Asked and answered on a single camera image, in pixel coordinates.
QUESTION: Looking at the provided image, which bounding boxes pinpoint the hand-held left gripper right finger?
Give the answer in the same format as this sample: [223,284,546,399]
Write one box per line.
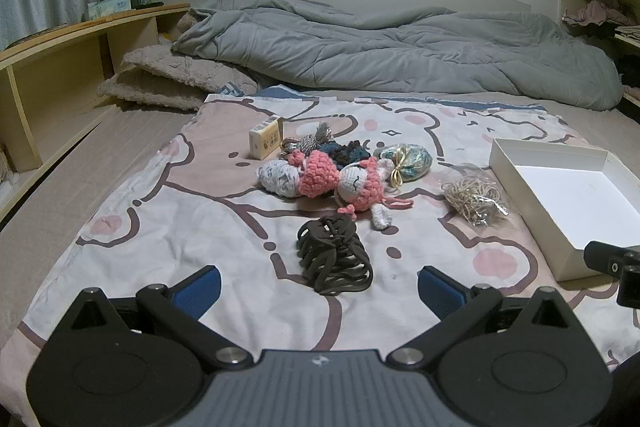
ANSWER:
[389,265,578,368]

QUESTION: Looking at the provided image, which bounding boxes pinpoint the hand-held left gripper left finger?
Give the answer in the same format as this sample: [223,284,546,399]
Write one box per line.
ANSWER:
[60,266,252,370]

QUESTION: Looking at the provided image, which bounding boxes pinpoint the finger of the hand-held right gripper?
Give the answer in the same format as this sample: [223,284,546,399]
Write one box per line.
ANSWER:
[584,241,628,277]

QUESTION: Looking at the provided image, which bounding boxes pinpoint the white cardboard box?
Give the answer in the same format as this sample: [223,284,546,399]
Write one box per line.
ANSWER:
[489,138,640,283]

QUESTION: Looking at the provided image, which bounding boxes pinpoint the bag of rubber bands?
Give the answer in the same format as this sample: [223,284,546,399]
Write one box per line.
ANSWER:
[440,163,511,228]

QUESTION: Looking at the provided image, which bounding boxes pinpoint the pink crochet bunny doll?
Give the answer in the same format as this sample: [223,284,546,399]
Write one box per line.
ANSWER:
[334,156,415,230]

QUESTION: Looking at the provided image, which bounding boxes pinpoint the blue pouch with gold ribbon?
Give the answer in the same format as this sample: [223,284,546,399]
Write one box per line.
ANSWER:
[372,142,434,194]

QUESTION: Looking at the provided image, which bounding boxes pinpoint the pink and white crochet toy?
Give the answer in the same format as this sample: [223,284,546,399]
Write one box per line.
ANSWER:
[256,150,343,200]

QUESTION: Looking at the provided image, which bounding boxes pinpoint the small yellow white card box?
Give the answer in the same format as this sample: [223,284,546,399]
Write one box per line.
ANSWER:
[248,114,283,160]

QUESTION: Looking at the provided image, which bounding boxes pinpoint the blue brown scrunchie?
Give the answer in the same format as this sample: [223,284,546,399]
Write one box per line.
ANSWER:
[320,139,373,170]

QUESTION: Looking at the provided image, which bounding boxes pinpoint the grey striped knitted keychain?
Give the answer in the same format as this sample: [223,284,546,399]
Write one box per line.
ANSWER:
[282,121,343,154]

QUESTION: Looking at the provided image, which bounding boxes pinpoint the cartoon bear printed blanket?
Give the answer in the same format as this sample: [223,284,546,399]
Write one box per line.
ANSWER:
[20,84,640,368]

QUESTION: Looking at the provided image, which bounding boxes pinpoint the cartoon print blanket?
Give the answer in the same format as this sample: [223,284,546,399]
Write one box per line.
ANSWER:
[0,87,640,358]

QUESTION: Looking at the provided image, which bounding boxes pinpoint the fluffy beige blanket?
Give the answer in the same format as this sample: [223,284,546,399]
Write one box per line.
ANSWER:
[97,44,261,112]

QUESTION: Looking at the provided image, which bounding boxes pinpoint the dark clothes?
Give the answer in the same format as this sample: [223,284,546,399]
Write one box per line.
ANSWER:
[585,19,621,40]

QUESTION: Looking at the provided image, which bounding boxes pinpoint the grey duvet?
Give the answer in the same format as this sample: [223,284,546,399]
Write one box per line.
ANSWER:
[170,0,626,110]

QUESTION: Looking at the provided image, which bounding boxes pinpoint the pink crumpled clothes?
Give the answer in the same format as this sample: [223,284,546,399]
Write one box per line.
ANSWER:
[564,0,633,28]

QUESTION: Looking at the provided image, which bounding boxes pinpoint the wooden bedside shelf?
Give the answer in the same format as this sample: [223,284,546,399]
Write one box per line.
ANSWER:
[0,3,193,223]

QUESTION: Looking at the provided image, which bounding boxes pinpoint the beige pillow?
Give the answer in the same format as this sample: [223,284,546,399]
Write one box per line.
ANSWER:
[175,8,201,40]

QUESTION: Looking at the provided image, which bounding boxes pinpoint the tissue pack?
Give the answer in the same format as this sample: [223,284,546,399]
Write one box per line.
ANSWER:
[88,0,132,20]

